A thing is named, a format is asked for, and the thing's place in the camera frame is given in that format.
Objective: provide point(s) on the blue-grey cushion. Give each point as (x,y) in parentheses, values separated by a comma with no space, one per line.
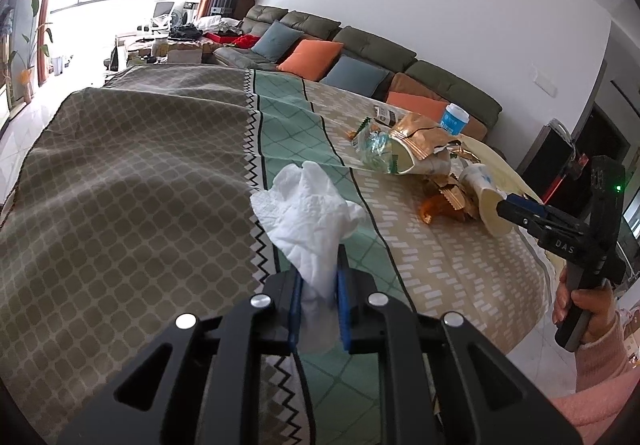
(355,76)
(277,41)

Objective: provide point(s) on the orange cushion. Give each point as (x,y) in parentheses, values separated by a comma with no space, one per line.
(415,101)
(310,59)

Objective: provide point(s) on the copper foil snack bag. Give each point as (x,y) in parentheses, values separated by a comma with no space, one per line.
(425,130)

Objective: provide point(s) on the white tub with blue lid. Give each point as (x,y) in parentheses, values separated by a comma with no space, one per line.
(454,120)

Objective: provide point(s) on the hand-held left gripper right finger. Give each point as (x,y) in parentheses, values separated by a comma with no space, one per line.
(343,310)

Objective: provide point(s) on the person's right hand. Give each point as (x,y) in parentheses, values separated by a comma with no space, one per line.
(600,305)

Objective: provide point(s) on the brown cushion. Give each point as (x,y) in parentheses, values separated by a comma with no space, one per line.
(407,82)

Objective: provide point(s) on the cluttered coffee table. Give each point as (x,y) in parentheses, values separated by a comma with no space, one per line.
(170,47)

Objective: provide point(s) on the patterned tablecloth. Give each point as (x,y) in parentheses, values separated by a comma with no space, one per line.
(125,175)

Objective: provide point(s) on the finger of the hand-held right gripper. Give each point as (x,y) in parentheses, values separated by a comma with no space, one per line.
(512,212)
(530,205)

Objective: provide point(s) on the white paper cup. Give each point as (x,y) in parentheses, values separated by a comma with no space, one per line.
(482,190)

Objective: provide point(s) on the black and white packet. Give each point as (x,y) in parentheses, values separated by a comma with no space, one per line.
(386,114)

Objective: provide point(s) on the black cabinet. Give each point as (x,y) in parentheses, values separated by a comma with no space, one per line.
(547,160)

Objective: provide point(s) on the white tissue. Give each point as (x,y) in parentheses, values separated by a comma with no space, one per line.
(310,220)

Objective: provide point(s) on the green snack packet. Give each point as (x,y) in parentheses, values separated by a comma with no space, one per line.
(375,147)

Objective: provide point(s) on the white office chair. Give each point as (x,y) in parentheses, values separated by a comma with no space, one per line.
(162,16)

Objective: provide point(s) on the white wall switch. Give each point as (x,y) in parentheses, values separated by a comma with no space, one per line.
(544,81)

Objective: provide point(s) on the orange plastic wrapper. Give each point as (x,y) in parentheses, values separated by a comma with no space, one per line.
(432,207)

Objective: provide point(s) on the person's right forearm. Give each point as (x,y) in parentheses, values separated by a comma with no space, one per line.
(600,385)

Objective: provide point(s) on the cream paper bag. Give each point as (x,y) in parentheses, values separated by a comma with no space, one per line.
(425,164)

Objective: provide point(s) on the tall leafy potted plant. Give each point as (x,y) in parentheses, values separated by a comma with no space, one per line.
(35,40)

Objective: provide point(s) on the gold foil wrapper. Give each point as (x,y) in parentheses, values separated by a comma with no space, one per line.
(457,197)

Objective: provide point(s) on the dark green sofa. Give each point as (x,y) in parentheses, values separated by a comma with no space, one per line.
(370,45)

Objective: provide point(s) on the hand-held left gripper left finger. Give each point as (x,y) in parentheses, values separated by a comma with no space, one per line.
(295,315)

